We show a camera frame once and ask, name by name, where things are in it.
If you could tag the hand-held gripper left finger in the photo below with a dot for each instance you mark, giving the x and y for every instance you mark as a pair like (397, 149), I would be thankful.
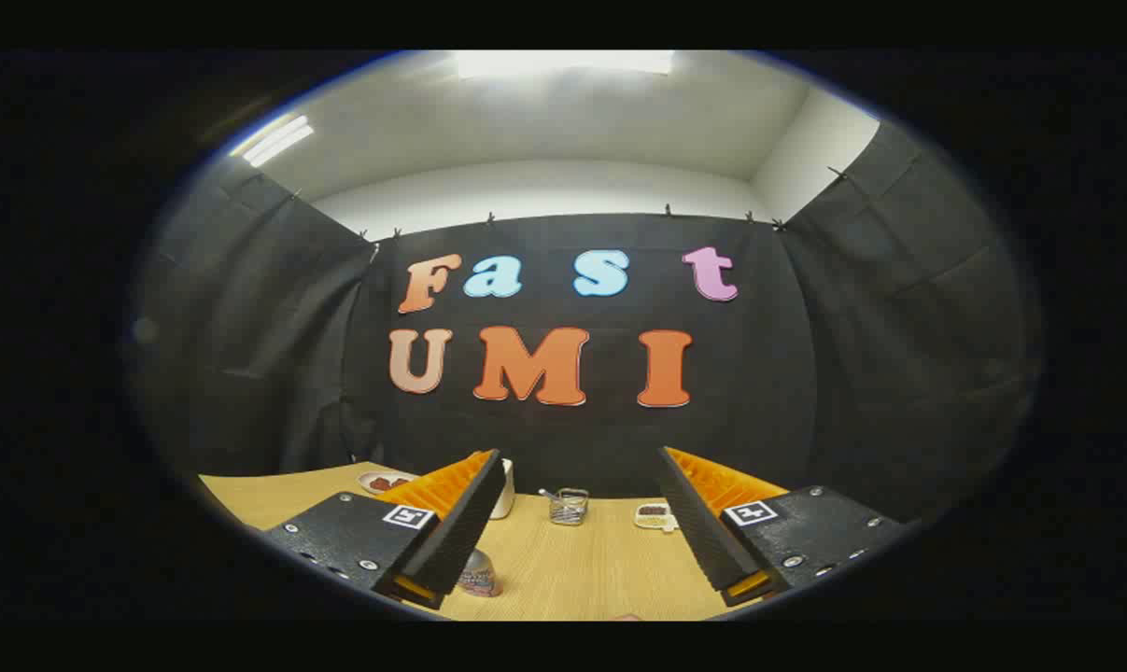
(460, 532)

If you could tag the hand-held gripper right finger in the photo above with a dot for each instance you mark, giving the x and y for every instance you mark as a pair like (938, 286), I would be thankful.
(703, 532)

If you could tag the silver juice bottle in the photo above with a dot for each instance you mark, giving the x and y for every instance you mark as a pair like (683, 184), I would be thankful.
(481, 577)

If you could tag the white divided condiment dish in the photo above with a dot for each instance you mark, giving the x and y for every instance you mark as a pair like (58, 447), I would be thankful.
(655, 515)

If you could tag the white toaster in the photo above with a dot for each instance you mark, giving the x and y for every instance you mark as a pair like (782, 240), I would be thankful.
(503, 495)

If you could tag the white oval plate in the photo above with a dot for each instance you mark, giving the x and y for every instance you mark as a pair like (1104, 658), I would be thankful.
(376, 483)

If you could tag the wooden table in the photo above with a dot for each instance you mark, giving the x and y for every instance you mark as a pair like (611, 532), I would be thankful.
(582, 569)

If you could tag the black backdrop cloth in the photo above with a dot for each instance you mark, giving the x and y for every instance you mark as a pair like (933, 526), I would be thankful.
(787, 373)

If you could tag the double bar ceiling light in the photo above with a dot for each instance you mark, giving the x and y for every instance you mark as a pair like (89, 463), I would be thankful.
(274, 142)

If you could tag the long ceiling light panel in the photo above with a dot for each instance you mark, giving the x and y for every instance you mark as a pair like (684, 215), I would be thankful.
(563, 63)

